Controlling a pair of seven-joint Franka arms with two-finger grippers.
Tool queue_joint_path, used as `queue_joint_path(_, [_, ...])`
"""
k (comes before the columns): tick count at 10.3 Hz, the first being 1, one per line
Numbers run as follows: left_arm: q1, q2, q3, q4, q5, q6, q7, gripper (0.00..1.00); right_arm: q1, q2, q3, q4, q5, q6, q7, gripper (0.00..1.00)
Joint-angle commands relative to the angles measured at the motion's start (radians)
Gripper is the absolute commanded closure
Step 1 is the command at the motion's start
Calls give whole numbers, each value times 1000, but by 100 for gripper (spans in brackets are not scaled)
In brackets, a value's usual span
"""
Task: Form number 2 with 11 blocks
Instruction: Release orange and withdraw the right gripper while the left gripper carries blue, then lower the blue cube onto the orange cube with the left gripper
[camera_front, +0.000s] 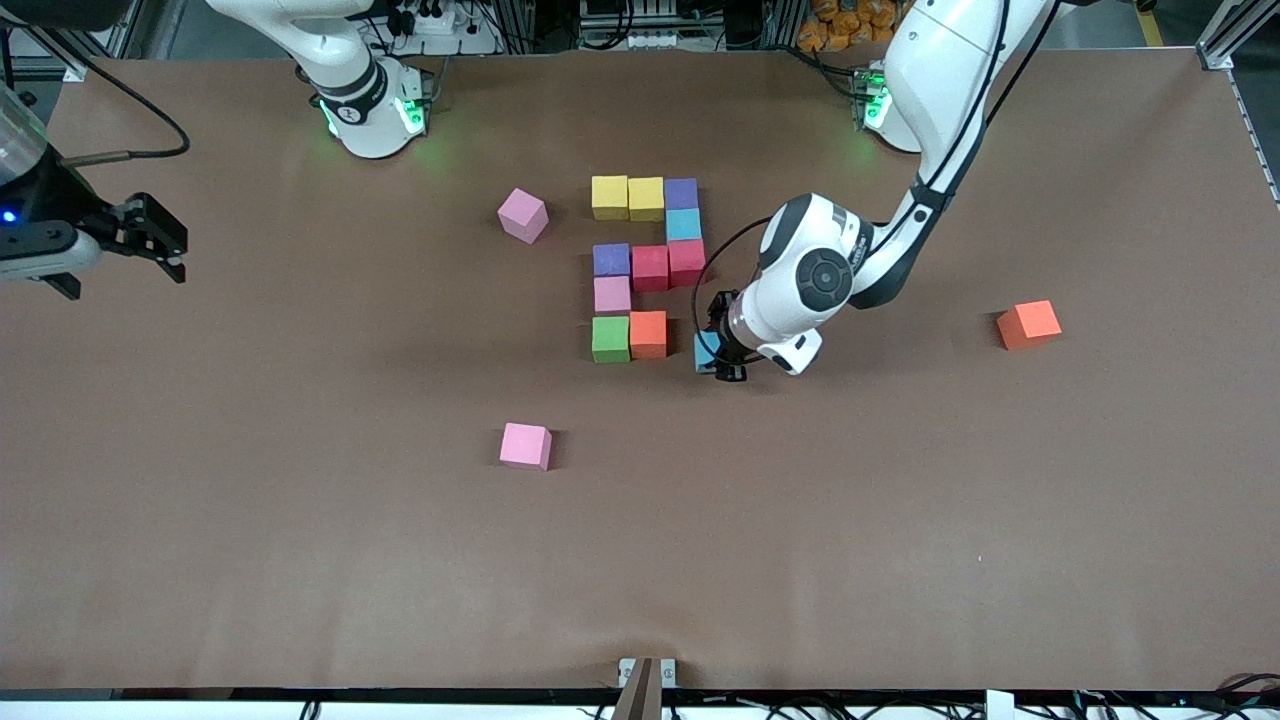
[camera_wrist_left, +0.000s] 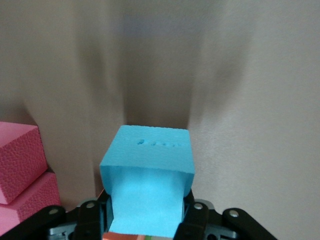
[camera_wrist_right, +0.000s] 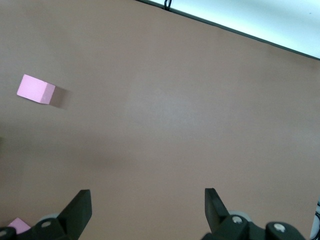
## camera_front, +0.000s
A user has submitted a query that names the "orange foam cube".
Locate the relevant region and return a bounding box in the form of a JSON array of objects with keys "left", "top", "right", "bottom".
[
  {"left": 629, "top": 310, "right": 669, "bottom": 360},
  {"left": 997, "top": 300, "right": 1063, "bottom": 351}
]

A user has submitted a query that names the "green foam cube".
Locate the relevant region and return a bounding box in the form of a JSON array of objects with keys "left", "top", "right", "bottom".
[{"left": 591, "top": 316, "right": 632, "bottom": 364}]

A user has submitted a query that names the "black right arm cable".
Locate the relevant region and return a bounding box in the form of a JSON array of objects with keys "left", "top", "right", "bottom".
[{"left": 0, "top": 30, "right": 191, "bottom": 166}]

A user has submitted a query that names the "metal bracket with post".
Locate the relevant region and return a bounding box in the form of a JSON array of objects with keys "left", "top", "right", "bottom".
[{"left": 612, "top": 657, "right": 678, "bottom": 720}]

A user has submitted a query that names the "red foam cube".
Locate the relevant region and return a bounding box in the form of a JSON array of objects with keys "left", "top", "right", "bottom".
[
  {"left": 667, "top": 240, "right": 707, "bottom": 287},
  {"left": 631, "top": 245, "right": 670, "bottom": 293}
]

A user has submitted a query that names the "aluminium table edge rail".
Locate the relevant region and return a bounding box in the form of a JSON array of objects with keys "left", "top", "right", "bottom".
[{"left": 1228, "top": 68, "right": 1280, "bottom": 209}]

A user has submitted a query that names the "light pink foam cube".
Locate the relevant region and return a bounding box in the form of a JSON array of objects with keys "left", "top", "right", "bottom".
[
  {"left": 498, "top": 187, "right": 550, "bottom": 245},
  {"left": 500, "top": 423, "right": 553, "bottom": 471}
]

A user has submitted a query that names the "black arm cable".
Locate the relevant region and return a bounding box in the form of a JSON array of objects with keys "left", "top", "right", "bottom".
[
  {"left": 692, "top": 218, "right": 776, "bottom": 371},
  {"left": 0, "top": 30, "right": 191, "bottom": 166}
]

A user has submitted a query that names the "white power strip with plugs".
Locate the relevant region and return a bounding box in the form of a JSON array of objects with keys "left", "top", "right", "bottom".
[{"left": 385, "top": 0, "right": 501, "bottom": 57}]

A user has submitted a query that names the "brown table cover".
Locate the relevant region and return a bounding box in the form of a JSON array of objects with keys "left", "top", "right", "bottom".
[{"left": 0, "top": 48, "right": 1280, "bottom": 693}]

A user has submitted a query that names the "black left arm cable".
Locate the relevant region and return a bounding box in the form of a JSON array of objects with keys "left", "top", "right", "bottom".
[{"left": 692, "top": 218, "right": 776, "bottom": 371}]

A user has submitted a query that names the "bag of oranges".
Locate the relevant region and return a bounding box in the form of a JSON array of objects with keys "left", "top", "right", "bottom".
[{"left": 797, "top": 0, "right": 906, "bottom": 53}]

